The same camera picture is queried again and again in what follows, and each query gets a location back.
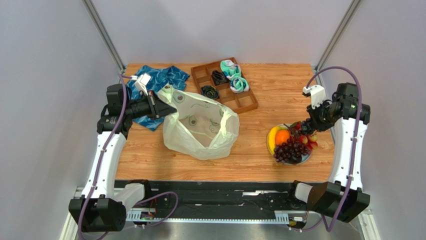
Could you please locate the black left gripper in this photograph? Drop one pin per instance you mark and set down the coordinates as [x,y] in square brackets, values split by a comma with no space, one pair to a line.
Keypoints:
[156,107]

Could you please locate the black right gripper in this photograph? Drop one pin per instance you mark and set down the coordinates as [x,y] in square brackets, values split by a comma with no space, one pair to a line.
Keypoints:
[317,117]

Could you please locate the fake red lychee bunch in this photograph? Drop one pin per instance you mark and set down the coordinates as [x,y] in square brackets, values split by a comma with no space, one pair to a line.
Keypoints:
[310,141]

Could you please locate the translucent white plastic bag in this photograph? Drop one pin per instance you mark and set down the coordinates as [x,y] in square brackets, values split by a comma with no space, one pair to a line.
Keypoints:
[201,127]

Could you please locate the fake orange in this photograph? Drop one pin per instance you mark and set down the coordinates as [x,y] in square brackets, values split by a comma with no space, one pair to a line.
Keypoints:
[282,136]

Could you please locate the fake dark grape bunch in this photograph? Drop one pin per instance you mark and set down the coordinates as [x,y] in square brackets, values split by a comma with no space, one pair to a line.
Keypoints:
[291,153]

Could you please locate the fake yellow banana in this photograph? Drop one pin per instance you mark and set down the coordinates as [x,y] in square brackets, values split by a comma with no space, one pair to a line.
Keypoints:
[270,139]

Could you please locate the fake black grape bunch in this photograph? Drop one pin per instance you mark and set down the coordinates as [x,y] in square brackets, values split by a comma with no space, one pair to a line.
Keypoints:
[306,127]

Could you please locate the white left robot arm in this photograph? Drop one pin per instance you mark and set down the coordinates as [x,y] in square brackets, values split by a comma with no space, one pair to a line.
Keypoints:
[99,208]

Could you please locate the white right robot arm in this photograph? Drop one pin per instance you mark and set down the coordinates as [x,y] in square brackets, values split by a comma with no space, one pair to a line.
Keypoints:
[341,196]

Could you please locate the blue shark print cloth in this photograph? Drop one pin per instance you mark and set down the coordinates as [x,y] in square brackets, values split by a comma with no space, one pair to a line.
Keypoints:
[171,75]

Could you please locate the cream and blue plate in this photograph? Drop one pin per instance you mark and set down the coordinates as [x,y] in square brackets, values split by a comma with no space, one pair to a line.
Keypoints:
[288,145]

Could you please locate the dark green leaf rolled sock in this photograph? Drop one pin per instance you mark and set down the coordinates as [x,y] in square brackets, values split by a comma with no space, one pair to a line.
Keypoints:
[210,92]

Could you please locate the black patterned rolled sock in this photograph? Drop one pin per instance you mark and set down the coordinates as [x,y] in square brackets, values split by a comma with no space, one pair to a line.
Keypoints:
[219,78]

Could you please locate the wooden compartment tray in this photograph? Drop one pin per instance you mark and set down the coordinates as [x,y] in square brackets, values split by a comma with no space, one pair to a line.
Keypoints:
[239,103]

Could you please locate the teal white sock upper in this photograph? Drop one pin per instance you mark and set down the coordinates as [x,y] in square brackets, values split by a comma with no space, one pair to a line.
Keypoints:
[230,69]

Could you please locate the teal white sock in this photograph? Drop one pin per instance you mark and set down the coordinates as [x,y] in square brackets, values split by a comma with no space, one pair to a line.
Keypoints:
[230,69]
[239,85]

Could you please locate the teal white sock lower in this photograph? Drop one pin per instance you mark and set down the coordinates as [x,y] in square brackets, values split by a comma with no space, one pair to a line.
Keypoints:
[239,85]

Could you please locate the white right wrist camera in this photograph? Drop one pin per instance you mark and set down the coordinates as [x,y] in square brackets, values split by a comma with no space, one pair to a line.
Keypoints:
[316,93]

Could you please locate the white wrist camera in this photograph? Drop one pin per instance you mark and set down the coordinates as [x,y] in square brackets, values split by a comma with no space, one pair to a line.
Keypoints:
[316,93]
[140,82]

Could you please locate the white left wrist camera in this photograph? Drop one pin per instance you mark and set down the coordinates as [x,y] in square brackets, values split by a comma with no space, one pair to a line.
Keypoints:
[140,82]

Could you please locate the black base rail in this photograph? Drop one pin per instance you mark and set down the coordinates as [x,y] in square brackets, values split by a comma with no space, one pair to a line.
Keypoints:
[221,200]

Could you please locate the right aluminium frame post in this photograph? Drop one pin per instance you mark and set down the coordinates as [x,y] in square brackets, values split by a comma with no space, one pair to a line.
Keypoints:
[338,33]

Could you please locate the grey aluminium frame post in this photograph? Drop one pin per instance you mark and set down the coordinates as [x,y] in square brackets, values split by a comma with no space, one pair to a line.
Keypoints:
[97,20]

